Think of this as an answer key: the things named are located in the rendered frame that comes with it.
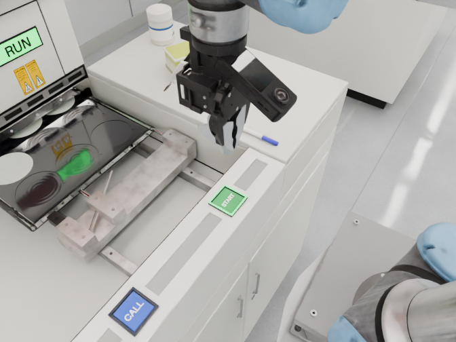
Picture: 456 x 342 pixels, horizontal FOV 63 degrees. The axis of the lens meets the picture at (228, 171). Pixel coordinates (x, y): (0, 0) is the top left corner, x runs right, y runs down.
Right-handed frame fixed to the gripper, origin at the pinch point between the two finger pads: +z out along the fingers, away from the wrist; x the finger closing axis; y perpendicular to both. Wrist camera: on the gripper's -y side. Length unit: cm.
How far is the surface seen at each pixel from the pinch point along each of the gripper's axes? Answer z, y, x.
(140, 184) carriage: 22.6, 23.5, 2.3
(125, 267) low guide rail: 25.6, 13.2, 18.5
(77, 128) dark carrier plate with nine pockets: 21, 48, -1
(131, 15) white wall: 100, 207, -163
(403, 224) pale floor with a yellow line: 111, -38, -96
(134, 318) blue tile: 14.2, -0.1, 26.9
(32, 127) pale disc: 21, 58, 5
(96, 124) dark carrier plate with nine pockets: 21, 46, -5
